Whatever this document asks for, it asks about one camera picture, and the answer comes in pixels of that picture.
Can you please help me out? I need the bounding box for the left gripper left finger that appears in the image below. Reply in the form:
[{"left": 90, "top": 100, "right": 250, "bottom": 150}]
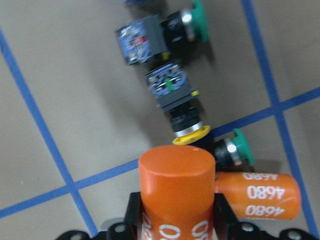
[{"left": 124, "top": 192, "right": 144, "bottom": 240}]

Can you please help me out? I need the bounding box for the orange 4680 cylinder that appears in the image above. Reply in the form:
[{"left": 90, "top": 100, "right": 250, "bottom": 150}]
[
  {"left": 138, "top": 145, "right": 216, "bottom": 240},
  {"left": 215, "top": 172, "right": 301, "bottom": 220}
]

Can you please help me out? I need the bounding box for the yellow push button switch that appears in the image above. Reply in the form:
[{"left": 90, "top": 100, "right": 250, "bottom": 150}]
[{"left": 146, "top": 60, "right": 211, "bottom": 146}]

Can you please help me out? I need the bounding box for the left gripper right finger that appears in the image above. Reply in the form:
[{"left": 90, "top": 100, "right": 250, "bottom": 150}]
[{"left": 213, "top": 193, "right": 239, "bottom": 240}]

